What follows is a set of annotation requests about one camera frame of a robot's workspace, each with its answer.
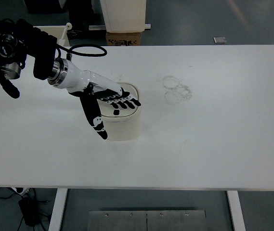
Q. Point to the white table leg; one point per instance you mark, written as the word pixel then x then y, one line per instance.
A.
pixel 58 209
pixel 236 211

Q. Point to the cream desktop trash can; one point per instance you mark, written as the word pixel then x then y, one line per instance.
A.
pixel 121 124

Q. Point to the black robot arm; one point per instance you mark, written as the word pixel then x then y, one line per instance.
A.
pixel 21 39

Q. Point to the right white table leg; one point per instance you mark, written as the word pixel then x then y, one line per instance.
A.
pixel 236 211

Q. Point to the small grey floor object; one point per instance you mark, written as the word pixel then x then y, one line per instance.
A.
pixel 219 40

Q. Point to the large white trash bin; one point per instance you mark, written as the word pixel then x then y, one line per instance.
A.
pixel 121 16

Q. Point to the metal floor plate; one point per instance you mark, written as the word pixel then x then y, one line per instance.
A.
pixel 151 220

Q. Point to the left white table leg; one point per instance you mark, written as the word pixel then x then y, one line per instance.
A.
pixel 58 209

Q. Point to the brown cardboard box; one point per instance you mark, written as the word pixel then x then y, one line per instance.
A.
pixel 123 39

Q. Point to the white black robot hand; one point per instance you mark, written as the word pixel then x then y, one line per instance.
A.
pixel 65 75

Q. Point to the black power adapter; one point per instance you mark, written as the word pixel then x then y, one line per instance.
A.
pixel 29 211

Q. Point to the cream plastic bin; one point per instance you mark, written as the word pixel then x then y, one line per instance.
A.
pixel 60 32

